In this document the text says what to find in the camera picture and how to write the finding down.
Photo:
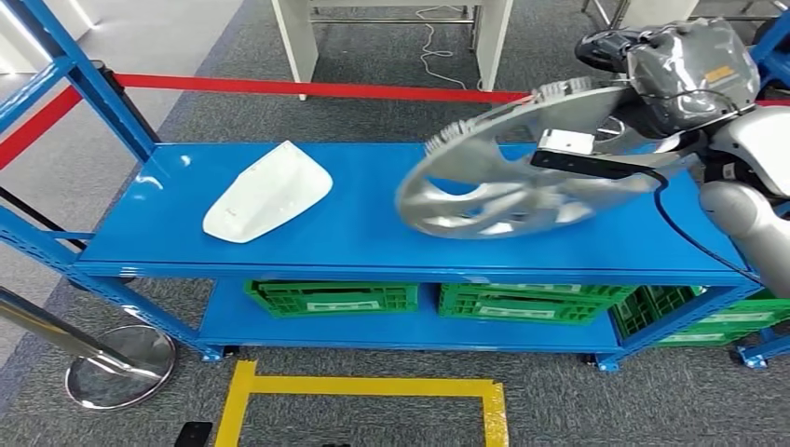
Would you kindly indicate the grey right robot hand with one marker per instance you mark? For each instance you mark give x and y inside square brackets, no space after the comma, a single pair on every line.
[691,80]

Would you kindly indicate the silver wheel hubcap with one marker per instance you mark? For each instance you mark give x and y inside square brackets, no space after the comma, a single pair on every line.
[481,166]

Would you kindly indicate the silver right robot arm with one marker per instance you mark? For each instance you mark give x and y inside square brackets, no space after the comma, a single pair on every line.
[747,216]

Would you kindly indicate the blue metal shelf rack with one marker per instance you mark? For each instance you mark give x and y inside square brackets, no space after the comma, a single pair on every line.
[370,203]
[759,355]

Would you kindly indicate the white plastic car part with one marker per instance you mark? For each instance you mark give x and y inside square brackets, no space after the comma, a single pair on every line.
[268,197]

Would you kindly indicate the black round stool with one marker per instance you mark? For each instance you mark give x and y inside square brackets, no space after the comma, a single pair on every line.
[599,49]

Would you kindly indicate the green plastic crate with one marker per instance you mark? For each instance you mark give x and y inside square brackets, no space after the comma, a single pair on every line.
[740,321]
[642,308]
[469,302]
[278,296]

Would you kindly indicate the red barrier belt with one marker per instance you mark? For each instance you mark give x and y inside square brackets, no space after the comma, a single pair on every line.
[308,90]
[37,126]

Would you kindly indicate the black flat block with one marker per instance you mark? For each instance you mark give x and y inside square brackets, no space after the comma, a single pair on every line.
[193,435]

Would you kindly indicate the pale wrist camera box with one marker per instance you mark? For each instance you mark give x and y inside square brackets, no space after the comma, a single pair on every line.
[566,142]

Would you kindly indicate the chrome stanchion post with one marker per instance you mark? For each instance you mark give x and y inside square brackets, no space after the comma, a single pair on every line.
[126,98]
[123,370]

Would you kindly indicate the black stanchion post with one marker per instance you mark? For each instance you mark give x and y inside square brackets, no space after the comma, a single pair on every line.
[43,220]

